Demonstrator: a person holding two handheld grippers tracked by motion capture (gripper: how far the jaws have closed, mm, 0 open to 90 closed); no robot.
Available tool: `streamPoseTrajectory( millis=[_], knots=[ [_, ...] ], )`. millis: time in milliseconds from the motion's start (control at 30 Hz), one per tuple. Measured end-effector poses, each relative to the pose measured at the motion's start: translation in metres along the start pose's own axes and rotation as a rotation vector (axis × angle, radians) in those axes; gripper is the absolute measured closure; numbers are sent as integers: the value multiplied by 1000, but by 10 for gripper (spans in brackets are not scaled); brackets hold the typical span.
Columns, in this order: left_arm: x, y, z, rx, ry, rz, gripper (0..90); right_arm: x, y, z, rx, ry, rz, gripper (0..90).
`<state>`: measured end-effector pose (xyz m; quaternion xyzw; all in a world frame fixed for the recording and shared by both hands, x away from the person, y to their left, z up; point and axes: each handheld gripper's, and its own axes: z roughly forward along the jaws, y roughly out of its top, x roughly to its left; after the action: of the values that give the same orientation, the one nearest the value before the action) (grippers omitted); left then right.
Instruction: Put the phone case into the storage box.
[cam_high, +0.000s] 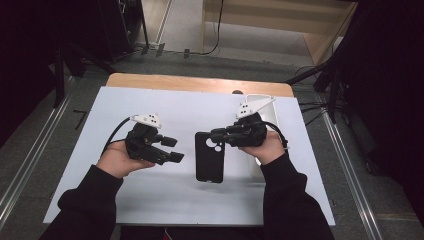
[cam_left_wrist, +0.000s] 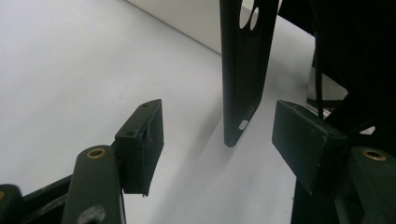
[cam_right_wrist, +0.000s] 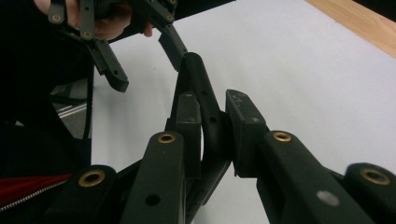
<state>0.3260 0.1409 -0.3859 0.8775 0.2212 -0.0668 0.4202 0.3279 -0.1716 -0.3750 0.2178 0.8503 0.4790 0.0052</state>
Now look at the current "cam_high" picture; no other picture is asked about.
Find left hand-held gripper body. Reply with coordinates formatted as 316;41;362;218
124;113;174;166

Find black floor cables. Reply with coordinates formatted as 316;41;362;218
298;64;334;127

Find wooden table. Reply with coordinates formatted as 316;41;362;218
105;72;295;98

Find person's right hand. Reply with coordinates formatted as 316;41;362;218
239;129;287;166

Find white table sheet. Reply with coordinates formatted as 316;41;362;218
43;85;336;227

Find black metal stand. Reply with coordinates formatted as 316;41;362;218
53;41;118;108

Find black tripod stand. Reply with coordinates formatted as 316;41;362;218
284;49;344;124

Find hand-held gripper cable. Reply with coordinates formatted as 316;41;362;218
101;116;132;156
264;120;290;150

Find metal floor rail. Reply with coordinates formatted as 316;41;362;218
0;76;76;221
319;99;383;240

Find person's left hand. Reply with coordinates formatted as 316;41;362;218
95;146;156;179

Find dark curtain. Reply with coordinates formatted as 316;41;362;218
0;0;68;148
336;0;424;218

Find left hand-held gripper cable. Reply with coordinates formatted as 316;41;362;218
101;116;132;156

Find black phone case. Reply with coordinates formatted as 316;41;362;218
194;131;226;184

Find right hand-held gripper cable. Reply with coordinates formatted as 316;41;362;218
264;120;290;150

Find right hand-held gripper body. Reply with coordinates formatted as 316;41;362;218
226;96;277;148

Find black hanging cable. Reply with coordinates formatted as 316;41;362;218
184;0;224;56

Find black equipment cabinet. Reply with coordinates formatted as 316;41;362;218
98;0;150;63

